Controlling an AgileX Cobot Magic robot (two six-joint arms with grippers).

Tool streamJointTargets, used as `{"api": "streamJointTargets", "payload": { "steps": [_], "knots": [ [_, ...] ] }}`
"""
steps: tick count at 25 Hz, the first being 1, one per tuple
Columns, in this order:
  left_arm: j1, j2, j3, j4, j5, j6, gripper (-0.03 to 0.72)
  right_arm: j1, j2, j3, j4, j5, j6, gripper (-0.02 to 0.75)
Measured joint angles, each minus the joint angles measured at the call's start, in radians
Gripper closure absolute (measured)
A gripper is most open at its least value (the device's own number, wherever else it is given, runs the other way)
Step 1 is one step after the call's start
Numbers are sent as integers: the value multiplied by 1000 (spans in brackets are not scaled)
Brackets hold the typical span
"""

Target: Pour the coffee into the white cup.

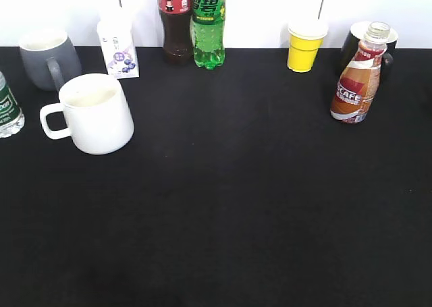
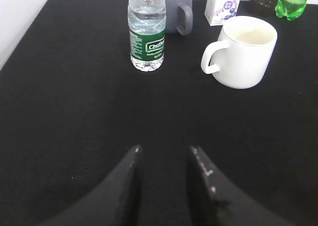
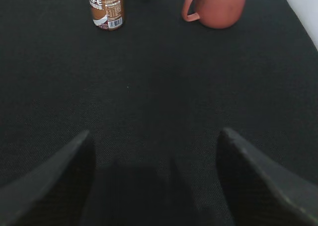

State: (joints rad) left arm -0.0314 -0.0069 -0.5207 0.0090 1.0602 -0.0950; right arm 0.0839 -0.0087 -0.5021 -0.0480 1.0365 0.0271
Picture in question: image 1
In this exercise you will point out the white ceramic mug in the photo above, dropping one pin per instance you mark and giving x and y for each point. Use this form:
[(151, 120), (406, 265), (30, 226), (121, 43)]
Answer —
[(96, 113)]

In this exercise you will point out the yellow paper cup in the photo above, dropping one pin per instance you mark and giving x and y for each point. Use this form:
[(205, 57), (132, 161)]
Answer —
[(306, 37)]

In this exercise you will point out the dark cola bottle red label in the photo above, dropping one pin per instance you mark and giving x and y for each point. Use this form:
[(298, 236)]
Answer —
[(176, 16)]

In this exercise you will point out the clear water bottle green label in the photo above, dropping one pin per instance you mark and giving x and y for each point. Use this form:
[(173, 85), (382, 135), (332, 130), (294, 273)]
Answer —
[(12, 119)]

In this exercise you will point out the brown nescafe coffee bottle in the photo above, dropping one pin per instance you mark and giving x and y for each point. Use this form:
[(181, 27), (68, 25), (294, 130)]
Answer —
[(359, 81)]

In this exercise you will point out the black ceramic mug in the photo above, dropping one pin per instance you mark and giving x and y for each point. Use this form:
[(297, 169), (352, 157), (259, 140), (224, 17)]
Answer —
[(350, 46)]

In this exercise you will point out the grey ceramic mug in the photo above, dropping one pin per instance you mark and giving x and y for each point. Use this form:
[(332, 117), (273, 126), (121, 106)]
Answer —
[(49, 57)]

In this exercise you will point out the green sprite bottle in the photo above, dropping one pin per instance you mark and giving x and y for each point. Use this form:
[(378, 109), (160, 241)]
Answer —
[(208, 18)]

